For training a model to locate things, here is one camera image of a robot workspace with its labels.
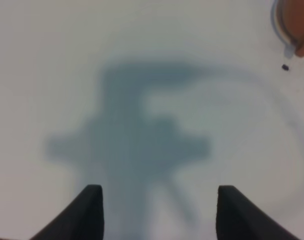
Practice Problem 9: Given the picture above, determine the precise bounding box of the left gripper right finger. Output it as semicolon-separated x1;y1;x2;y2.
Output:
215;185;297;240

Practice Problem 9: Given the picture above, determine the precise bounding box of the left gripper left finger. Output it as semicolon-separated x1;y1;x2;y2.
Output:
32;184;104;240

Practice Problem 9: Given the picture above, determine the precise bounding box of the brown clay teapot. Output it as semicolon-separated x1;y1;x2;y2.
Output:
282;0;304;58

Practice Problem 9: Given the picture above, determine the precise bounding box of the beige round teapot saucer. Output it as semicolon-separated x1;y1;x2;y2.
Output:
270;0;296;59

